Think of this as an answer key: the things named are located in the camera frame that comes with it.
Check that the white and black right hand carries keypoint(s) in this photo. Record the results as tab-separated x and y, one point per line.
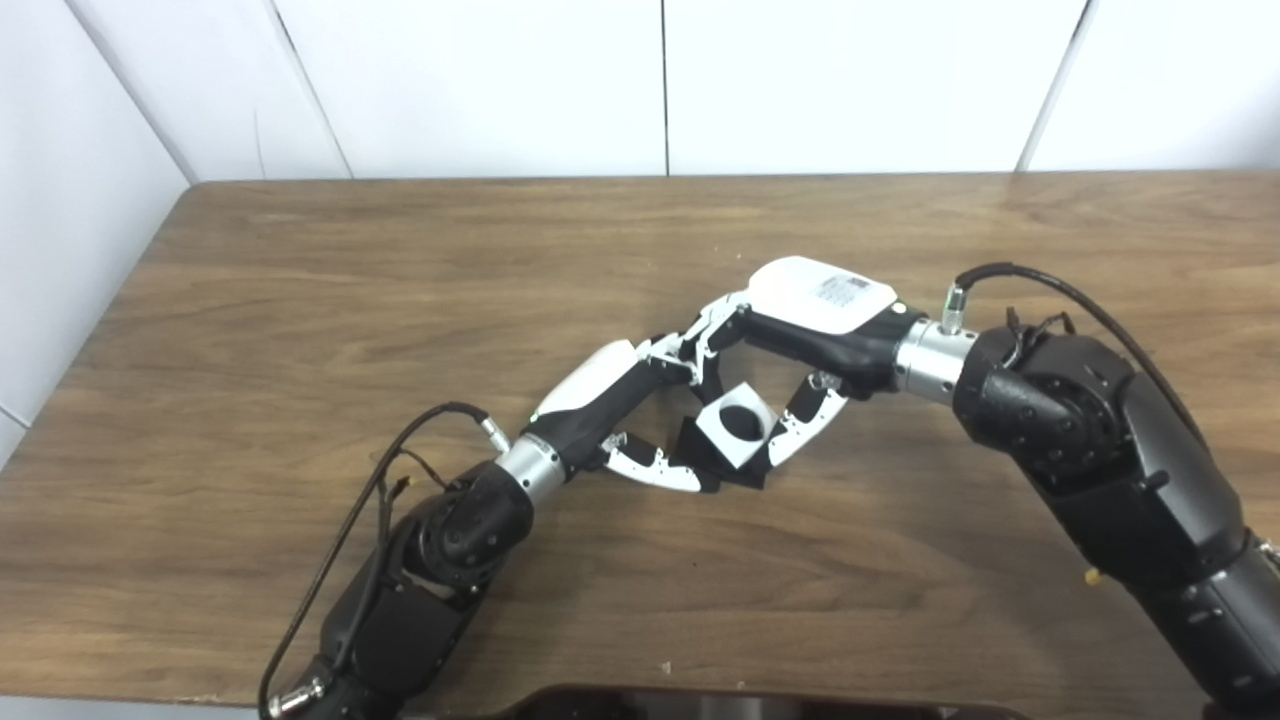
820	310

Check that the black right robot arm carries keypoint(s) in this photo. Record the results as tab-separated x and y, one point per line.
1100	450

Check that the black peg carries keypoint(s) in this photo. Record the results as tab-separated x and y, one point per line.
740	478

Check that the black glossy torso cover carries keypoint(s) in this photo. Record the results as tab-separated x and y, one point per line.
750	705

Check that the white and black left hand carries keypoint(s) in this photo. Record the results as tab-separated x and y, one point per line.
590	385

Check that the white square piece with hole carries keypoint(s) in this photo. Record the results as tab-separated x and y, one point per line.
714	430

